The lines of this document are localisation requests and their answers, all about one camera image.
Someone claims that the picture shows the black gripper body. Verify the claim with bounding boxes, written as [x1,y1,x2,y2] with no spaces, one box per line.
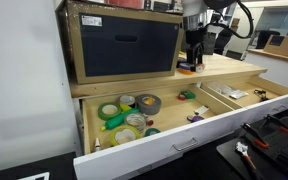
[184,27,208,51]

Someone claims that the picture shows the clear masking tape roll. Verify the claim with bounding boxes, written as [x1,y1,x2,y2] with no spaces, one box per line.
[124,112,147,134]

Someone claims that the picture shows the red and white tape roll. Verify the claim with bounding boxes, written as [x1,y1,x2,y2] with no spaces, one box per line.
[197,61,206,74]

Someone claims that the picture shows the black tape roll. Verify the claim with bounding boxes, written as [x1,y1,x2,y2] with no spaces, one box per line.
[176,56,189,69]

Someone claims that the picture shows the small green tape roll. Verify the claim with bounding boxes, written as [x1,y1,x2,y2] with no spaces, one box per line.
[180,90,197,100]

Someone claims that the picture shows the purple tape measure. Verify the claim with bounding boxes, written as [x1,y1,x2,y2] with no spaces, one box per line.
[186,114,205,124]

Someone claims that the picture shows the white and yellow tape roll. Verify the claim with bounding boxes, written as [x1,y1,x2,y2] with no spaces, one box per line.
[118,94,137,113]

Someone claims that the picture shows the small teal tape roll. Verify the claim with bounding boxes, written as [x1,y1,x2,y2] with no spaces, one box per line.
[144,127,162,138]

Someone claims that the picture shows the wooden drawer holding tape rolls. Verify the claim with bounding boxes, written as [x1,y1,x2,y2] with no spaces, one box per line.
[73,83,248,180]

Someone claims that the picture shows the dark green tape roll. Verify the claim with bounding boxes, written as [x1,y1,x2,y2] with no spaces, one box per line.
[97,101,122,122]

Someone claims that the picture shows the yellow-green tape roll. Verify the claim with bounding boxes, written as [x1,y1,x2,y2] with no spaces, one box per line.
[109,125,142,147]

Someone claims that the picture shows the white shelving unit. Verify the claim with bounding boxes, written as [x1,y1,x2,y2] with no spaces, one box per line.
[213,0,240,34]

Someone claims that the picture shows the silver antistatic bag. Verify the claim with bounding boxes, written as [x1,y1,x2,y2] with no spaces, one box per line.
[229,89,249,100]

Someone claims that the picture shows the black and yellow pliers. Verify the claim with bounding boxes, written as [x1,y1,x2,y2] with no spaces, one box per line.
[253,88,270,102]

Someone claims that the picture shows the white tube with red cap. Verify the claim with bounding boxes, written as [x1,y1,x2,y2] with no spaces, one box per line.
[143,113,155,127]

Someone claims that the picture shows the white counter with wooden top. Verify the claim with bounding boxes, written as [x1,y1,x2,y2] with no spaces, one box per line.
[243,48,288,89]

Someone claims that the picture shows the red sheet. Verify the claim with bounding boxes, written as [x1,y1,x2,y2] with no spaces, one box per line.
[108,0,145,10]

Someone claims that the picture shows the small cardboard box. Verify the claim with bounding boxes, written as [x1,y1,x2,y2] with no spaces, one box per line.
[263,34,288,61]

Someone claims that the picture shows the black clamp with orange tip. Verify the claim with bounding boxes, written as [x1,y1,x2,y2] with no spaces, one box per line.
[263,113,288,136]
[240,122,270,150]

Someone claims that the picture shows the green plastic bottle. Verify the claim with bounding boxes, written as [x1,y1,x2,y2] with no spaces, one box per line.
[99,108,141,132]

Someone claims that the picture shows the cardboard box with dark panel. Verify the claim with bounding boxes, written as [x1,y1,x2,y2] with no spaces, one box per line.
[64,0,187,85]

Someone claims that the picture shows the small white glue bottle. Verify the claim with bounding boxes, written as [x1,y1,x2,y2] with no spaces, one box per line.
[94,137,102,153]

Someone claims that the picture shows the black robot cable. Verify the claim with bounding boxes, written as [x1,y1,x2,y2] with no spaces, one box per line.
[203,0,254,40]

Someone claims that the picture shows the grey duct tape roll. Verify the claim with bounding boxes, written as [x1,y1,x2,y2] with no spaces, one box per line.
[135,93,162,116]

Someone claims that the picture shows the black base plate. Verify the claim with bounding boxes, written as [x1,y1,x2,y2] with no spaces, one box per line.
[216,114,288,180]

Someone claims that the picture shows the white flat frame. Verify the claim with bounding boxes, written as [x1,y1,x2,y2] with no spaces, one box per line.
[17,171,50,180]

